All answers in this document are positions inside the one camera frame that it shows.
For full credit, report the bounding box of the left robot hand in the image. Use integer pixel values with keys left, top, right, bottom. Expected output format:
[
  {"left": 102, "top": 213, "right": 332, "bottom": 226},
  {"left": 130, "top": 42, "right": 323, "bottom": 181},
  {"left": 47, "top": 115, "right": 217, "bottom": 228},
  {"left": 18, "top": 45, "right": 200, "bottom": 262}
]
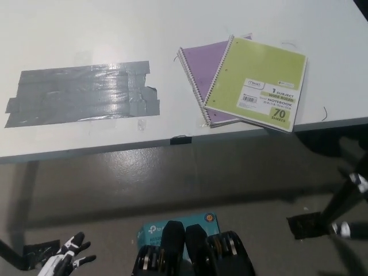
[{"left": 37, "top": 232, "right": 97, "bottom": 276}]

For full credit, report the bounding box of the black tape strip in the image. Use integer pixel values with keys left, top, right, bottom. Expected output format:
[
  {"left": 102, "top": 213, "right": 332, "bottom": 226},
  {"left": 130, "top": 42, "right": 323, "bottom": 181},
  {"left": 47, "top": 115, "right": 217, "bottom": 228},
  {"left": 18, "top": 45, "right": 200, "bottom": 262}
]
[{"left": 170, "top": 135, "right": 193, "bottom": 145}]

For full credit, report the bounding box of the purple spiral notebook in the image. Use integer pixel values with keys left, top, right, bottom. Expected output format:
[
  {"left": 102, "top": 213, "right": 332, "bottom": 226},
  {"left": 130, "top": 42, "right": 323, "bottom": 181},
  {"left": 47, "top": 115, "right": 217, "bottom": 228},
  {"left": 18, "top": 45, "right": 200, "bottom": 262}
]
[{"left": 177, "top": 32, "right": 254, "bottom": 129}]

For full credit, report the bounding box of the teal router box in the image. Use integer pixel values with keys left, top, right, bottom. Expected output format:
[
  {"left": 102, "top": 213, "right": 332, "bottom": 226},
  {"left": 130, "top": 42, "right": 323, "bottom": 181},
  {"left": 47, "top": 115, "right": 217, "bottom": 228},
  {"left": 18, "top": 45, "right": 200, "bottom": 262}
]
[{"left": 136, "top": 212, "right": 221, "bottom": 259}]

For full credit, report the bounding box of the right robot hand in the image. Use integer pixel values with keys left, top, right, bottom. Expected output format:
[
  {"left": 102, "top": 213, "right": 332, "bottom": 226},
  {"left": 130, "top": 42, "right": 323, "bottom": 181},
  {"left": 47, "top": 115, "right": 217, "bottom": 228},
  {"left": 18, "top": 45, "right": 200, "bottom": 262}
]
[{"left": 330, "top": 172, "right": 368, "bottom": 276}]

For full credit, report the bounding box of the green spiral notebook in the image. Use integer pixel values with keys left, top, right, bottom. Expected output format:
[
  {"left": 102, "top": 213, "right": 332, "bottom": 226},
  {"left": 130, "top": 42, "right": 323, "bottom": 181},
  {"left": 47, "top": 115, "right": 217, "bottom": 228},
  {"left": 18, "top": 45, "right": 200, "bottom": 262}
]
[{"left": 202, "top": 34, "right": 309, "bottom": 134}]

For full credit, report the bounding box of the black table leg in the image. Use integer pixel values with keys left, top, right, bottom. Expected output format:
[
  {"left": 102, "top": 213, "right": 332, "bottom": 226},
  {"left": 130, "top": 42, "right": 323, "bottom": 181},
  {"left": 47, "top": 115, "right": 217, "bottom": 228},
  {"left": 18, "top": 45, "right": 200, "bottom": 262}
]
[
  {"left": 321, "top": 152, "right": 368, "bottom": 221},
  {"left": 0, "top": 237, "right": 29, "bottom": 271}
]

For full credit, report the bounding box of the grey duct tape patch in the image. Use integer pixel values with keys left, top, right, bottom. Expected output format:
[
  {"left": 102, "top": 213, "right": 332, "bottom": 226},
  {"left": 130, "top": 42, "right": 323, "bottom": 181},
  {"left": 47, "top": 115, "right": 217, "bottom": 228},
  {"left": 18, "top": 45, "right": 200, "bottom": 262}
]
[{"left": 4, "top": 60, "right": 160, "bottom": 129}]

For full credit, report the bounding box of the black floor tape patch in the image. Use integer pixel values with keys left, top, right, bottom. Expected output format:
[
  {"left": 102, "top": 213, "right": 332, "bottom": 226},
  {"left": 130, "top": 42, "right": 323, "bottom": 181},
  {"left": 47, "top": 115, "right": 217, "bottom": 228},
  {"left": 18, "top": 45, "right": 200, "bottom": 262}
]
[
  {"left": 286, "top": 212, "right": 346, "bottom": 241},
  {"left": 21, "top": 240, "right": 63, "bottom": 271}
]

